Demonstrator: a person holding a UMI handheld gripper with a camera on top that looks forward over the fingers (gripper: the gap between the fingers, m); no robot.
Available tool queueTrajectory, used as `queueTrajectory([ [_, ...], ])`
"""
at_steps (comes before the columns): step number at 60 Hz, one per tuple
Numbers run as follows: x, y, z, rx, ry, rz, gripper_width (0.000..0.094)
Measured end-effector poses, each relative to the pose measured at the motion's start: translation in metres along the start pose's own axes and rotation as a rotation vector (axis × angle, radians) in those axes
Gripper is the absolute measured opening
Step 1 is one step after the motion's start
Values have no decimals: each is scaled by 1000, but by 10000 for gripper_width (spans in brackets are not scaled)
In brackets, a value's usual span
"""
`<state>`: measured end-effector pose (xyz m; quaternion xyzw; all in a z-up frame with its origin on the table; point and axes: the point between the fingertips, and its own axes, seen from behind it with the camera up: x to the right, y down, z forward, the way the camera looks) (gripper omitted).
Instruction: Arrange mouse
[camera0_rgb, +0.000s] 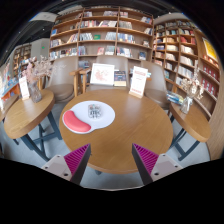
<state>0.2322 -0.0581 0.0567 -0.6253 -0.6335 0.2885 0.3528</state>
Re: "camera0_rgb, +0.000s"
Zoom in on small white table sign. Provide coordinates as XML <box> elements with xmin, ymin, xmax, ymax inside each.
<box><xmin>18</xmin><ymin>75</ymin><xmax>31</xmax><ymax>101</ymax></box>

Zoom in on glass vase, pink dried flowers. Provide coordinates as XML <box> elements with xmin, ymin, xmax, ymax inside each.
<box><xmin>22</xmin><ymin>55</ymin><xmax>54</xmax><ymax>104</ymax></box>

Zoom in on white framed picture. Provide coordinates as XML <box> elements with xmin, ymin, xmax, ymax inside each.
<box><xmin>89</xmin><ymin>62</ymin><xmax>116</xmax><ymax>87</ymax></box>

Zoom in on curved wooden bookshelf unit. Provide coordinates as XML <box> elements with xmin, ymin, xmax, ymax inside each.
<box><xmin>152</xmin><ymin>19</ymin><xmax>223</xmax><ymax>118</ymax></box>

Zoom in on white mouse pad, red rest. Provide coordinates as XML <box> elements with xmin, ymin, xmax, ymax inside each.
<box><xmin>61</xmin><ymin>100</ymin><xmax>116</xmax><ymax>135</ymax></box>

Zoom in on small distant wooden bookshelf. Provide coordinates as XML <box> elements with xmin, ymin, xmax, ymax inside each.
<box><xmin>12</xmin><ymin>44</ymin><xmax>33</xmax><ymax>76</ymax></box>

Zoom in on stack of colourful books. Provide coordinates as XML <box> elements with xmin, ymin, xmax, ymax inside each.
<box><xmin>166</xmin><ymin>90</ymin><xmax>184</xmax><ymax>105</ymax></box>

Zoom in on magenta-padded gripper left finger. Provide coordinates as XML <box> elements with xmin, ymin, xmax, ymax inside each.
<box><xmin>41</xmin><ymin>143</ymin><xmax>92</xmax><ymax>186</ymax></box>

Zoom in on transparent computer mouse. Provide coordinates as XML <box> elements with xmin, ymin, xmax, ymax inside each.
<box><xmin>87</xmin><ymin>103</ymin><xmax>103</xmax><ymax>120</ymax></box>

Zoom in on dark cover book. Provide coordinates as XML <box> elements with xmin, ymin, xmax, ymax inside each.
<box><xmin>113</xmin><ymin>70</ymin><xmax>128</xmax><ymax>88</ymax></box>

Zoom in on wide wooden bookshelf unit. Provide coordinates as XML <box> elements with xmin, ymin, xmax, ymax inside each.
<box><xmin>48</xmin><ymin>6</ymin><xmax>155</xmax><ymax>68</ymax></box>

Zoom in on glass vase, pale dried flowers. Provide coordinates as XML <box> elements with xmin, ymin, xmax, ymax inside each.
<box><xmin>179</xmin><ymin>66</ymin><xmax>205</xmax><ymax>115</ymax></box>

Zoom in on round wooden side table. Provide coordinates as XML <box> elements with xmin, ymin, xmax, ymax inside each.
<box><xmin>3</xmin><ymin>88</ymin><xmax>63</xmax><ymax>163</ymax></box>
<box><xmin>168</xmin><ymin>101</ymin><xmax>213</xmax><ymax>162</ymax></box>

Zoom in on brown padded armchair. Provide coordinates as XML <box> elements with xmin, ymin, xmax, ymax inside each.
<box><xmin>74</xmin><ymin>54</ymin><xmax>134</xmax><ymax>93</ymax></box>
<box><xmin>44</xmin><ymin>57</ymin><xmax>81</xmax><ymax>104</ymax></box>
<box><xmin>139</xmin><ymin>60</ymin><xmax>174</xmax><ymax>111</ymax></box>

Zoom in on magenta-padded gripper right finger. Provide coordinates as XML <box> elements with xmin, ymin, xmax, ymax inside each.
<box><xmin>131</xmin><ymin>143</ymin><xmax>184</xmax><ymax>186</ymax></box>

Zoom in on white red sign, wooden base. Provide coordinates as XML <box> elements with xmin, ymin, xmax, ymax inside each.
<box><xmin>128</xmin><ymin>65</ymin><xmax>149</xmax><ymax>100</ymax></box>

